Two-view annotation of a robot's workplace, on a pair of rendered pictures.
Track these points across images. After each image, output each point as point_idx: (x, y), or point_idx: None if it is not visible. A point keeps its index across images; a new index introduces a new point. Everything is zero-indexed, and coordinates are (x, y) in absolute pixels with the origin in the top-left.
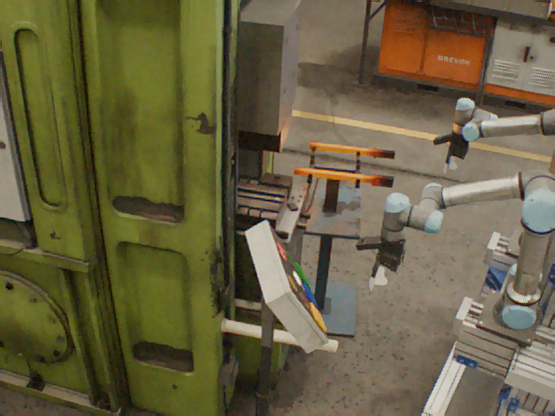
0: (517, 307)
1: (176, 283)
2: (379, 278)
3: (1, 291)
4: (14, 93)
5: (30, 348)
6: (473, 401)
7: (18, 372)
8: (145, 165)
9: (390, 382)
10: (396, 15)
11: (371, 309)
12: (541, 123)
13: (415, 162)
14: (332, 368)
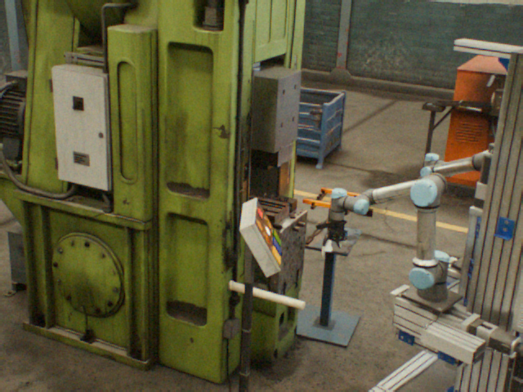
0: (417, 269)
1: (203, 249)
2: (328, 247)
3: (80, 249)
4: (113, 102)
5: (91, 300)
6: (423, 390)
7: (76, 330)
8: (189, 161)
9: (367, 380)
10: (459, 126)
11: (368, 334)
12: (472, 161)
13: (449, 248)
14: (321, 363)
